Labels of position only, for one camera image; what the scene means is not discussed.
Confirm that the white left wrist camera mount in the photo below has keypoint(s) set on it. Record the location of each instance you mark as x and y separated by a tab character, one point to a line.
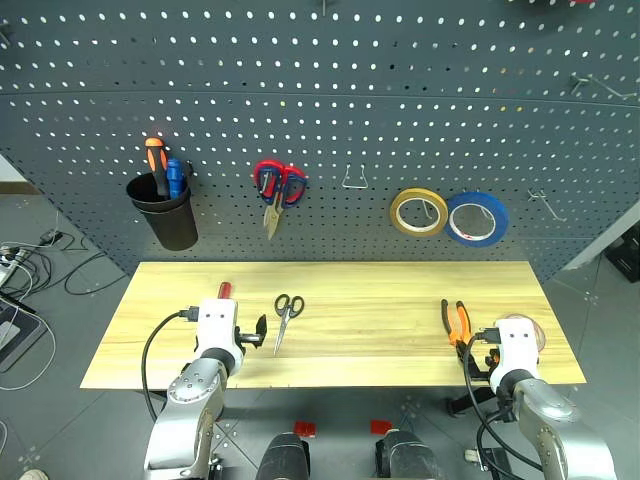
216	325

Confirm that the orange and black screwdriver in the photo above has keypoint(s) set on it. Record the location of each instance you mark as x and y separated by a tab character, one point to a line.
156	160

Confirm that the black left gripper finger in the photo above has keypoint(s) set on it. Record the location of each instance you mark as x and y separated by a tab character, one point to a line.
255	341
261	326

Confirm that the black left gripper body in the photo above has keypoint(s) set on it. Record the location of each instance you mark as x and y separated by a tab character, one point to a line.
240	340

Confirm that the dark grey perforated pegboard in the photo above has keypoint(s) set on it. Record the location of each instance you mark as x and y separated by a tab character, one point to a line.
350	75

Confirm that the grey pegboard frame post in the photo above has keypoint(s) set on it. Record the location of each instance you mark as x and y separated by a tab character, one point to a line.
600	240

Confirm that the black flat floor device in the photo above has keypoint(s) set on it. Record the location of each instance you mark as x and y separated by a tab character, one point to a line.
15	340

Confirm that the black plastic crate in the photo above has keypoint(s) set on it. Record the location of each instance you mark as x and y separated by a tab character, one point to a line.
625	260

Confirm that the yellow tape roll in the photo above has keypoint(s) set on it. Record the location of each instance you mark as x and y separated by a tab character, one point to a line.
394	212

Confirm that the red floor marker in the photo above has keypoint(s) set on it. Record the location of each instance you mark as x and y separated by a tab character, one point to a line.
381	427
305	429

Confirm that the white shoe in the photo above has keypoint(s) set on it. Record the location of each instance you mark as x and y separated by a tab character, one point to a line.
34	475

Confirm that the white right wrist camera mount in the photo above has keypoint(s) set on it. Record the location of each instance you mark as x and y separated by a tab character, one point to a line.
515	345

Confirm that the red and blue snips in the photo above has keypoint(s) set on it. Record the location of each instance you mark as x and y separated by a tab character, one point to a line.
295	182

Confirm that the dark rounded shape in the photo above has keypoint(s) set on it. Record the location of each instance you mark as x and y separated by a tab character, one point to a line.
407	457
284	457

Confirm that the thin red tape roll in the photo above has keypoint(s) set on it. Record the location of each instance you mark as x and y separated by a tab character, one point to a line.
541	335

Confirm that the white power strip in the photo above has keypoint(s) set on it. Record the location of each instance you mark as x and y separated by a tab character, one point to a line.
6	265

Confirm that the black table stand foot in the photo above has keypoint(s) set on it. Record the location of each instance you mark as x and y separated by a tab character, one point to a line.
467	402

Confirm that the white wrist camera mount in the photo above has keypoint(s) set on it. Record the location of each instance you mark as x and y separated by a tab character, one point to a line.
515	345
216	325

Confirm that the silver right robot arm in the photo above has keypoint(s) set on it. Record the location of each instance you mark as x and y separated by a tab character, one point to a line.
545	400

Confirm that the long metal pegboard hook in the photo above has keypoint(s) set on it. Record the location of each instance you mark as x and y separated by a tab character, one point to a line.
600	84

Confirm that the blue tape roll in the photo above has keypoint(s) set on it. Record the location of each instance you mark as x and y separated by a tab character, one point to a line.
502	220

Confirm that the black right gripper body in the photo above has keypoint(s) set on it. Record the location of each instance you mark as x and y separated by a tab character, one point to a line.
482	374

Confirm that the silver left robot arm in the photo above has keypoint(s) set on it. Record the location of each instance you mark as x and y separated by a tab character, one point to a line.
190	400

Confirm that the black plastic cup holder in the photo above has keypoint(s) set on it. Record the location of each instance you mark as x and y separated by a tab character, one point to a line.
172	225

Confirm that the orange and black pliers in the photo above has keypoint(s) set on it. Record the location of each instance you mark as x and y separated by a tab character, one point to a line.
462	320

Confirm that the metal double pegboard hook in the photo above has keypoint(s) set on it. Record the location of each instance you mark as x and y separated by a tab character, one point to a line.
547	205

